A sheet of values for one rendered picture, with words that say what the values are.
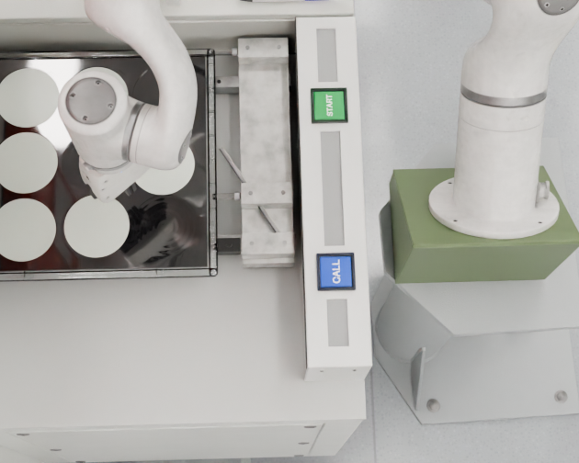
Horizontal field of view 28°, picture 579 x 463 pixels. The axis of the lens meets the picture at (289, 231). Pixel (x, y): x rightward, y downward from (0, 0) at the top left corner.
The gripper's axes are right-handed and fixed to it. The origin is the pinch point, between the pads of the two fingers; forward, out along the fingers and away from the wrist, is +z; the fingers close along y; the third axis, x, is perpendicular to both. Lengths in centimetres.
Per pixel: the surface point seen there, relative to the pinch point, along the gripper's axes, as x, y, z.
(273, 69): 2.0, 31.5, 11.8
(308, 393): -39.4, 0.4, 17.9
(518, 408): -68, 42, 99
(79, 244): 0.1, -10.4, 9.6
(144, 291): -10.2, -7.4, 17.7
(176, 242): -9.7, 0.6, 9.8
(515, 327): -54, 31, 18
